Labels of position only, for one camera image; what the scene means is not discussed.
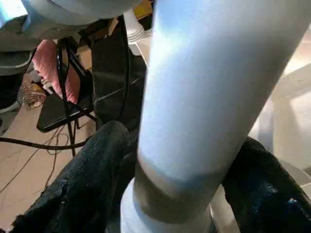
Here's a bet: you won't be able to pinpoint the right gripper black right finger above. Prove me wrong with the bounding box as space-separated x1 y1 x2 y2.
221 137 311 233

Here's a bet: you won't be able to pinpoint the thin black floor cables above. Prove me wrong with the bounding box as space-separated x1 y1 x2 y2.
0 124 94 195

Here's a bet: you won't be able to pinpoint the black folding chair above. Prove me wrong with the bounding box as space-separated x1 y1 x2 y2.
36 36 99 157

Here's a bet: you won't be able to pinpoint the white plastic table top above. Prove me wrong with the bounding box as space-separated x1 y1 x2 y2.
209 29 311 233

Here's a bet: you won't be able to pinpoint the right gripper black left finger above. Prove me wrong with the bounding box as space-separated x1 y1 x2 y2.
9 120 138 233

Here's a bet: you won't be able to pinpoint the pink cushion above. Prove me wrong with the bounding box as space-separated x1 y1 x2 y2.
31 39 81 105

